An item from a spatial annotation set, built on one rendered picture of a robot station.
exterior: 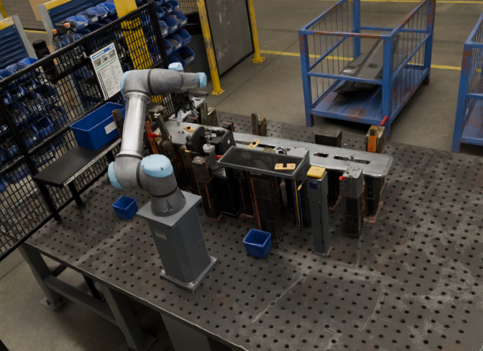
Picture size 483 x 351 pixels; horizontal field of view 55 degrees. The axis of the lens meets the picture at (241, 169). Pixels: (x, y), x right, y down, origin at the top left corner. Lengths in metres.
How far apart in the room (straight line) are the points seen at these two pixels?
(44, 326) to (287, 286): 1.80
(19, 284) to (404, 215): 2.66
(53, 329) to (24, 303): 0.38
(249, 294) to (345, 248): 0.50
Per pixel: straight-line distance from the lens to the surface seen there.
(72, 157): 2.78
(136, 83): 2.08
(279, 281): 2.14
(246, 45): 5.96
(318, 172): 1.94
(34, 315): 3.49
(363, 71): 4.35
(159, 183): 1.89
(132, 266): 2.41
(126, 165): 1.94
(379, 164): 2.26
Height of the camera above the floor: 2.30
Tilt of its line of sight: 34 degrees down
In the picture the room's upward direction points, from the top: 11 degrees counter-clockwise
